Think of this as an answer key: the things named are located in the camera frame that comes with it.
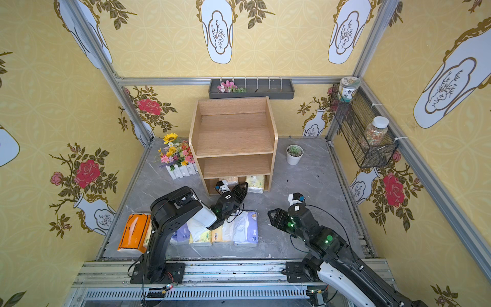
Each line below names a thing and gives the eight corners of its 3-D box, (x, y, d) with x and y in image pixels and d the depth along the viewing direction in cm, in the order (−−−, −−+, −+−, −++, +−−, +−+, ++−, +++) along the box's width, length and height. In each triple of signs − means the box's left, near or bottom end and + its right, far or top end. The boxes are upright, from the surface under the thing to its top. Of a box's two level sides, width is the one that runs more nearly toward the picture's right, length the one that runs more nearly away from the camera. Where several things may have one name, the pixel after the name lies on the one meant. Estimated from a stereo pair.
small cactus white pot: (286, 165, 110) (289, 154, 102) (285, 155, 114) (287, 144, 107) (301, 165, 110) (304, 154, 102) (299, 155, 114) (302, 144, 107)
